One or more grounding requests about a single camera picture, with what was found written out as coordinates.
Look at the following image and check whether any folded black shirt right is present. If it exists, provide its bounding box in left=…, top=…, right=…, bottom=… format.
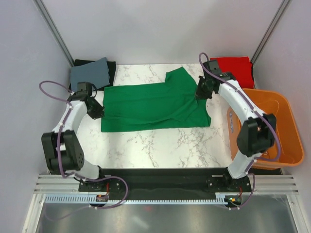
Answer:
left=250, top=61, right=256, bottom=89

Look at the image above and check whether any right aluminium corner post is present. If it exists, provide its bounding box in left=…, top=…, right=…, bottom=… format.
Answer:
left=251, top=0, right=292, bottom=64

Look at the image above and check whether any left aluminium corner post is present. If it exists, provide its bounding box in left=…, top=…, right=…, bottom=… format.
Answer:
left=33, top=0, right=74, bottom=67

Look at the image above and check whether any purple cable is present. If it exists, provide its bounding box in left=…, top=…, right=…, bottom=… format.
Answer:
left=198, top=52, right=281, bottom=211
left=38, top=81, right=129, bottom=221

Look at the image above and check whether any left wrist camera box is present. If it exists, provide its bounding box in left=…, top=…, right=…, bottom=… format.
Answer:
left=76, top=82, right=93, bottom=96

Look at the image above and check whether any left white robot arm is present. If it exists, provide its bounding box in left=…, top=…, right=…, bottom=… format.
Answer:
left=41, top=93, right=107, bottom=191

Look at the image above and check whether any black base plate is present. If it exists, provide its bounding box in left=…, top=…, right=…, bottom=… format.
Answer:
left=79, top=168, right=251, bottom=200

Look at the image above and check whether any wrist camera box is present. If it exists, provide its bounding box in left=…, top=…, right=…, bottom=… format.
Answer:
left=203, top=60, right=222, bottom=75
left=76, top=82, right=93, bottom=96

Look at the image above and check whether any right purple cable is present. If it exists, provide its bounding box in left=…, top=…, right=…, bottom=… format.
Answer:
left=198, top=52, right=281, bottom=211

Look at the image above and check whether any orange plastic basket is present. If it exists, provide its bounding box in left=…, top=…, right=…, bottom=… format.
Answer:
left=226, top=88, right=305, bottom=170

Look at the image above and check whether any folded red shirt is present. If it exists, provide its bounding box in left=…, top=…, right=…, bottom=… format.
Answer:
left=210, top=56, right=253, bottom=89

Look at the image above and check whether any white slotted cable duct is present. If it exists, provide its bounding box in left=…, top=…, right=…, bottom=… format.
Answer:
left=44, top=193, right=241, bottom=205

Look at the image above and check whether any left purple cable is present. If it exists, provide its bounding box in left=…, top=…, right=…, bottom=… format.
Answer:
left=38, top=81, right=129, bottom=221

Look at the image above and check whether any folded black shirt left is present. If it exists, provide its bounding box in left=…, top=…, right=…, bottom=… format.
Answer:
left=69, top=59, right=117, bottom=90

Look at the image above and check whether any folded grey-blue shirt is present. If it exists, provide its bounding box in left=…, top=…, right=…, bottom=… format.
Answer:
left=69, top=57, right=110, bottom=92

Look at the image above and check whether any folded black shirt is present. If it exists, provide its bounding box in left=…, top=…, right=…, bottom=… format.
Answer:
left=69, top=59, right=117, bottom=90
left=250, top=61, right=256, bottom=89

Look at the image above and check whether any aluminium rail frame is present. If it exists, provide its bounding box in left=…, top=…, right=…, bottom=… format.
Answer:
left=34, top=175, right=298, bottom=195

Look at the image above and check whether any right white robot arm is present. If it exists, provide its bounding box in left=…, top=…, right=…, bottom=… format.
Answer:
left=195, top=73, right=281, bottom=191

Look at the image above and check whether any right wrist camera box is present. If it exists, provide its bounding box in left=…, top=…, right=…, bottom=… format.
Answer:
left=203, top=60, right=222, bottom=75

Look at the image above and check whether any green polo shirt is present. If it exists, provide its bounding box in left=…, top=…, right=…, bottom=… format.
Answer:
left=101, top=67, right=211, bottom=133

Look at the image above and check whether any aluminium corner post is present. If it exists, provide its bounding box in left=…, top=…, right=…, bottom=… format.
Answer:
left=251, top=0, right=292, bottom=64
left=33, top=0, right=74, bottom=67

